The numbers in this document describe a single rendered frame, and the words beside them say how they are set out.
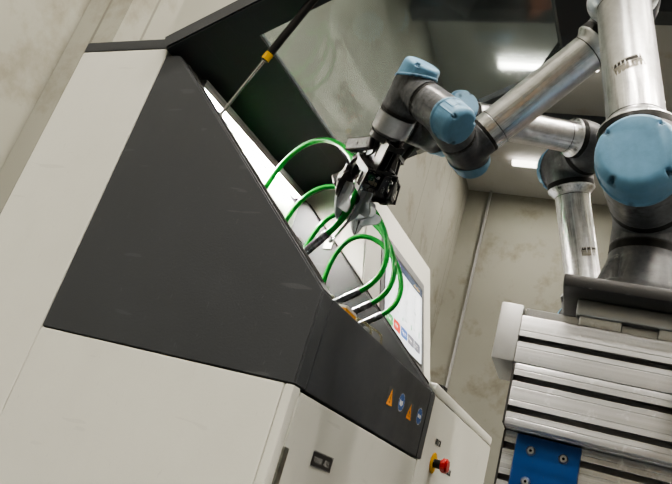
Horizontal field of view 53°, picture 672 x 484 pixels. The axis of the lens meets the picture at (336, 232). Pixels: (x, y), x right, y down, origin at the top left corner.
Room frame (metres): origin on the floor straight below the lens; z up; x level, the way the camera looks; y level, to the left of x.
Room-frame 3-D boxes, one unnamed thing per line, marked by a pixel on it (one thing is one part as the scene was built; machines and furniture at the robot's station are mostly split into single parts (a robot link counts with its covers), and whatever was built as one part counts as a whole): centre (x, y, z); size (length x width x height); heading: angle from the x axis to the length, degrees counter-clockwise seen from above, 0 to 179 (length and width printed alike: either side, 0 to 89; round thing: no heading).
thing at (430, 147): (1.43, -0.15, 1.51); 0.11 x 0.11 x 0.08; 11
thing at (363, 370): (1.38, -0.16, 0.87); 0.62 x 0.04 x 0.16; 150
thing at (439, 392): (2.03, -0.43, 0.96); 0.70 x 0.22 x 0.03; 150
